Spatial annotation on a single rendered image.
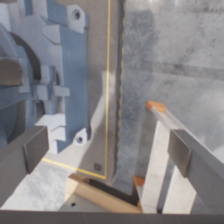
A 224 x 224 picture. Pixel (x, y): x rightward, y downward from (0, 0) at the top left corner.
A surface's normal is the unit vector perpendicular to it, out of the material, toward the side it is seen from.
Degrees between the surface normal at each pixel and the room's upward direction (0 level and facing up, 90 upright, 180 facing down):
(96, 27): 0
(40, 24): 0
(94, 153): 0
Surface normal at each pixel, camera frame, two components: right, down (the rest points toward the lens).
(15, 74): 0.78, 0.19
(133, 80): -0.37, 0.25
